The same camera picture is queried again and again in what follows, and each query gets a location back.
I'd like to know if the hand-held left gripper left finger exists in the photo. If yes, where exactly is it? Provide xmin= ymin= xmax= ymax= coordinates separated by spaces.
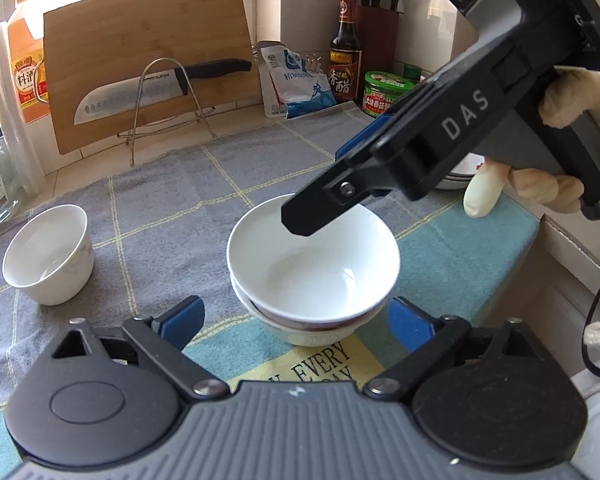
xmin=50 ymin=296 xmax=231 ymax=403

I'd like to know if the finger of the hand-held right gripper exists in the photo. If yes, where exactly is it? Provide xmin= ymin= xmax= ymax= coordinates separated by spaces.
xmin=334 ymin=74 xmax=433 ymax=162
xmin=281 ymin=152 xmax=406 ymax=238

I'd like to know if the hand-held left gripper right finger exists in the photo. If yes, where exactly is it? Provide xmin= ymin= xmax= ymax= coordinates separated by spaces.
xmin=362 ymin=296 xmax=548 ymax=403

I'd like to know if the white pink floral bowl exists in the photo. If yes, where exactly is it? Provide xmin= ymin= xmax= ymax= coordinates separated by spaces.
xmin=231 ymin=280 xmax=393 ymax=348
xmin=2 ymin=204 xmax=96 ymax=307
xmin=226 ymin=193 xmax=401 ymax=328

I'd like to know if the white fruit print plate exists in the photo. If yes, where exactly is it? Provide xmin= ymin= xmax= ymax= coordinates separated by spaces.
xmin=432 ymin=175 xmax=473 ymax=192
xmin=442 ymin=157 xmax=486 ymax=181

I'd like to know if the person's right hand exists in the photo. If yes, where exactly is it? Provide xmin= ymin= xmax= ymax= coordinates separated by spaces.
xmin=462 ymin=67 xmax=600 ymax=218

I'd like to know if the green lid sauce jar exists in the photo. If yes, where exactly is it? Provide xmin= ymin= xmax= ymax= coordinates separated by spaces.
xmin=362 ymin=70 xmax=421 ymax=120

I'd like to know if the dark vinegar bottle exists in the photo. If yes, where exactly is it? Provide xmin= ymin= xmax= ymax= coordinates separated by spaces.
xmin=328 ymin=0 xmax=362 ymax=106

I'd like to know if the white and blue salt bag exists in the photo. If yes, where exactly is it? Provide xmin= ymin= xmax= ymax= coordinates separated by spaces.
xmin=256 ymin=40 xmax=331 ymax=120

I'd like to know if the dark red knife block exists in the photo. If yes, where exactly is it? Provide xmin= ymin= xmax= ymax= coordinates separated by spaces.
xmin=355 ymin=4 xmax=400 ymax=78

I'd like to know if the grey checked table cloth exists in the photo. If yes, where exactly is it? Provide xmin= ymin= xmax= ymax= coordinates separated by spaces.
xmin=0 ymin=102 xmax=541 ymax=411

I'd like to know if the wooden cutting board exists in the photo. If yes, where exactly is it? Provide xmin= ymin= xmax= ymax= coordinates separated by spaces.
xmin=42 ymin=0 xmax=261 ymax=156

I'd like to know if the translucent plastic roll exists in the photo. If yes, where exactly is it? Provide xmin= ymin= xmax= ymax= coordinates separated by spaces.
xmin=0 ymin=22 xmax=46 ymax=196

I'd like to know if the orange cooking oil bottle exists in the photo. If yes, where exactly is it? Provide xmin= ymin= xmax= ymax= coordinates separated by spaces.
xmin=7 ymin=0 xmax=48 ymax=123

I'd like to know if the black cable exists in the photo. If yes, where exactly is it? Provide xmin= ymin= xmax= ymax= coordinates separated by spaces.
xmin=580 ymin=72 xmax=600 ymax=378

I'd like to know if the metal wire rack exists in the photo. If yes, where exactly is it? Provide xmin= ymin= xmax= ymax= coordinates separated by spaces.
xmin=116 ymin=57 xmax=218 ymax=167

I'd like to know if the kitchen knife with black handle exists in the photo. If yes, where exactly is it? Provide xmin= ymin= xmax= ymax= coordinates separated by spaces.
xmin=73 ymin=58 xmax=253 ymax=126

